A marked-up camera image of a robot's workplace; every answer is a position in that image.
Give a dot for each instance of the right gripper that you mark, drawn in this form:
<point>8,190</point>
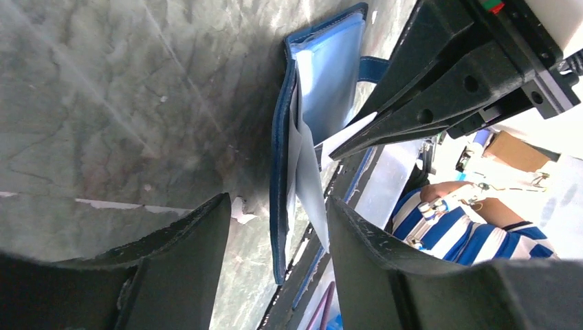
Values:
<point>488,63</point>

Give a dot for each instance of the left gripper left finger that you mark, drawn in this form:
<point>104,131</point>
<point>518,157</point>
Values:
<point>165,280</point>

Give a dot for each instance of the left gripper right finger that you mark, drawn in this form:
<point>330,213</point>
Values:
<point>382,283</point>

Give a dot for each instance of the silver credit card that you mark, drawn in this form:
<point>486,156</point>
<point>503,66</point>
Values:
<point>332,143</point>

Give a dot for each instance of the blue leather card holder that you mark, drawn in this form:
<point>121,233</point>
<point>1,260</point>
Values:
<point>324,64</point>

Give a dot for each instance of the person in striped shirt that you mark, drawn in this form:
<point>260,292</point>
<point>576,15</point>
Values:
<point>457,238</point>

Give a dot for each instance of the cardboard box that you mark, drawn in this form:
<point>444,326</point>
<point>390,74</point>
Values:
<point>509,150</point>

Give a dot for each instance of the black base frame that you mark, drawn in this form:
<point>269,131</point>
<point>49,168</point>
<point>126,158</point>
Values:
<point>291,299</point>

